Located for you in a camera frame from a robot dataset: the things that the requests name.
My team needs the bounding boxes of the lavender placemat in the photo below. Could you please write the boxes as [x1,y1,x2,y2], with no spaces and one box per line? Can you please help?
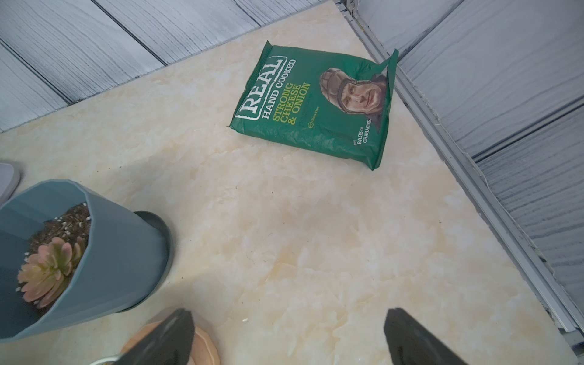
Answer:
[0,163,21,205]

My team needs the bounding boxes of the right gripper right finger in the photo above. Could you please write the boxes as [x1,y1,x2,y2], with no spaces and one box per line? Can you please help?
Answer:
[383,307,467,365]

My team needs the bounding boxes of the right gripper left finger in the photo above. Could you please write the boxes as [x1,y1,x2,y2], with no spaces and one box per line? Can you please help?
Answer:
[115,309,196,365]

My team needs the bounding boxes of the blue-grey pot pink succulent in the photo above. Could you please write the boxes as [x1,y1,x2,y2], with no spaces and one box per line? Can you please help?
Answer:
[1,179,174,343]

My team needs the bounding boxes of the green chips bag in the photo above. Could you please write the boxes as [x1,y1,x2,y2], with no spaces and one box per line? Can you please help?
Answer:
[230,43,399,170]

